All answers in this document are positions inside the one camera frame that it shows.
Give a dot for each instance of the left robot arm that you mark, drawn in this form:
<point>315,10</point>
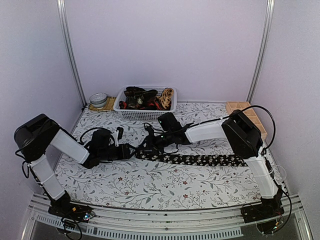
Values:
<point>42,135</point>

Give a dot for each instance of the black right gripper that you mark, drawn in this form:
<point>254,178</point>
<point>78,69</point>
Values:
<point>150,141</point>

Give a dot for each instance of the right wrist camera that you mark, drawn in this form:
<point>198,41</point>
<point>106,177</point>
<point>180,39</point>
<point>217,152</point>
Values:
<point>150,129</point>

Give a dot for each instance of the woven bamboo mat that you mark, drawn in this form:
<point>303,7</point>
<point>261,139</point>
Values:
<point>109,106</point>

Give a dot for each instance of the yellow beetle print tie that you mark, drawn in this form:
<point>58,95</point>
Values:
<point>166,98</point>

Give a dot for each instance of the white plastic basket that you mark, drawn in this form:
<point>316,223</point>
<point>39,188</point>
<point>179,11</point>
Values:
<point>144,115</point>

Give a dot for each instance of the right aluminium frame post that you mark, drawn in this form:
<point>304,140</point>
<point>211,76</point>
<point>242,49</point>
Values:
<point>267,25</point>

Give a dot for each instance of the black white floral tie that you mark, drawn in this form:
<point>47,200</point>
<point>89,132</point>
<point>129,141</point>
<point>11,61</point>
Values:
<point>217,160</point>

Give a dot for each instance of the aluminium frame post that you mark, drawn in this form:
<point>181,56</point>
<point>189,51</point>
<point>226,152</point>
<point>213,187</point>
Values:
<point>61,7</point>
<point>267,25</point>

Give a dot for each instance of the dark floral brown tie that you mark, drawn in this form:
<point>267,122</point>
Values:
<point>140,94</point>

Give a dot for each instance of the left aluminium frame post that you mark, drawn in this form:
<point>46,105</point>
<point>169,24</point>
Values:
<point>61,7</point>

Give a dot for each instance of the clear plastic cup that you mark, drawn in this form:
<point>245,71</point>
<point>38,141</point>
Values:
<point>280,174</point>

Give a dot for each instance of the front aluminium rail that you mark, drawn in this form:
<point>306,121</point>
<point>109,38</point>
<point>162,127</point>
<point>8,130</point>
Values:
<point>225,223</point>

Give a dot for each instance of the wooden divided box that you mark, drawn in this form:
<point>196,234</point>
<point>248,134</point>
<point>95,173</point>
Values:
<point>250,113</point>

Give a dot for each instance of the red navy striped tie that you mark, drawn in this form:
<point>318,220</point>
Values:
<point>134,105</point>

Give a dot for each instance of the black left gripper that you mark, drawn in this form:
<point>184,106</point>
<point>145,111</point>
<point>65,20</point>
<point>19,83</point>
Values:
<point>125,151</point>

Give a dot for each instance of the patterned ceramic bowl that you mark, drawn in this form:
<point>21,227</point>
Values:
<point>98,100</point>

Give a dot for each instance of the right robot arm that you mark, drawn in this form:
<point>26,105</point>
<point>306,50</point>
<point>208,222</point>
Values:
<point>245,140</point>

